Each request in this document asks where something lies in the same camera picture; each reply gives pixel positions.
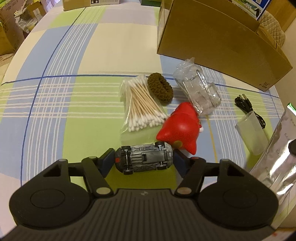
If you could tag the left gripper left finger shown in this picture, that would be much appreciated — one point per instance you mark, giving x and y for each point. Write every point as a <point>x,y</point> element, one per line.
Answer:
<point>95,170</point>

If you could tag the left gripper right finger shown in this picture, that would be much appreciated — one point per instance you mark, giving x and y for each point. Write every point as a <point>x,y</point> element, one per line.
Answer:
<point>191,170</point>

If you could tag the black toy car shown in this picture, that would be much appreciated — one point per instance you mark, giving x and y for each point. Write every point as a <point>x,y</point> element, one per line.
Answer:
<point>143,158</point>

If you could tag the red toy figure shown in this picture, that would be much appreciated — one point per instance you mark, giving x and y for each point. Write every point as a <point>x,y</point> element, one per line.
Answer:
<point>181,129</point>

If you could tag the bag of cotton swabs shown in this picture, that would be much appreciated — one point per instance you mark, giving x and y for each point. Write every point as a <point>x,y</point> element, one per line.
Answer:
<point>142,109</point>

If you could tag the translucent plastic cup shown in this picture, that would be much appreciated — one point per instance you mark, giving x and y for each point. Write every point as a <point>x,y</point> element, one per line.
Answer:
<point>252,133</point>

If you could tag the clear plastic bag with clips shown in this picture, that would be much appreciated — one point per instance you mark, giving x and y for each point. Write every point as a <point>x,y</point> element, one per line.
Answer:
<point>204,96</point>

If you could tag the brown knitted hair scrunchie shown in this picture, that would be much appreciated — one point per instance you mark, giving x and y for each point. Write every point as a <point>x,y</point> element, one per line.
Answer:
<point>160,88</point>

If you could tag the silver foil pouch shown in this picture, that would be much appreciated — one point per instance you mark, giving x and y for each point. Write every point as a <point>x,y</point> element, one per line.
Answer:
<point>276,168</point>

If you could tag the checkered bed sheet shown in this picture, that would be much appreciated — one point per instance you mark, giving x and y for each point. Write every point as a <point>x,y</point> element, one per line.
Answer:
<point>60,93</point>

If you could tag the brown cardboard box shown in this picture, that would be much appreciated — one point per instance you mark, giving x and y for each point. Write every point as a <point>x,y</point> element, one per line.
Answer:
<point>221,36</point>

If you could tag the brown cardboard carton left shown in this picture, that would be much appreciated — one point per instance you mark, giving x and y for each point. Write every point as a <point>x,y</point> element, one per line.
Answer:
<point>11,35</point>

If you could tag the quilted beige chair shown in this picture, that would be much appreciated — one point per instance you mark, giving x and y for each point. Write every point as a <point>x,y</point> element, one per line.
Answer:
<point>271,24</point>

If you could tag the white appliance product box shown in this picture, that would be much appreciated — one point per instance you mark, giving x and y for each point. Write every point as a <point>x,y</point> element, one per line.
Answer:
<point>77,4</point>

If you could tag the open box of clutter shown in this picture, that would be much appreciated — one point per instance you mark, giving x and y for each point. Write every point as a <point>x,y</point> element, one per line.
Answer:
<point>30,13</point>

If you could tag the dark blue milk carton box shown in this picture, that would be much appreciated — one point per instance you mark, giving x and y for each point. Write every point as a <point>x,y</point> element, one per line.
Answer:
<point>254,8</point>

